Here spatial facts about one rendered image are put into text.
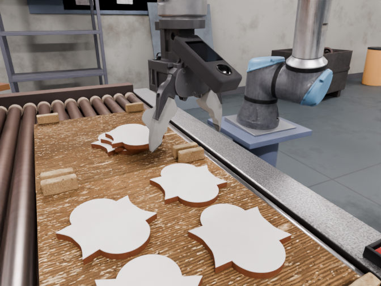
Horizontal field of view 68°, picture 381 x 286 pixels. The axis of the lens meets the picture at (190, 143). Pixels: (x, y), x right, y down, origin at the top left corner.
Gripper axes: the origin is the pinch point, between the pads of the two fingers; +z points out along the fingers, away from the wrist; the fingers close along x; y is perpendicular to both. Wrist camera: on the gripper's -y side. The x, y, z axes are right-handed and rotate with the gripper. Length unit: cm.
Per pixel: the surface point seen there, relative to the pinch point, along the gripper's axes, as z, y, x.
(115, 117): 8.9, 47.0, -6.5
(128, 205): 7.5, 0.1, 12.7
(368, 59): 55, 202, -610
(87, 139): 8.8, 34.1, 7.3
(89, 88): 8, 86, -13
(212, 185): 7.5, -3.9, -2.0
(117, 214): 7.5, -1.1, 15.3
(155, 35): 1, 319, -192
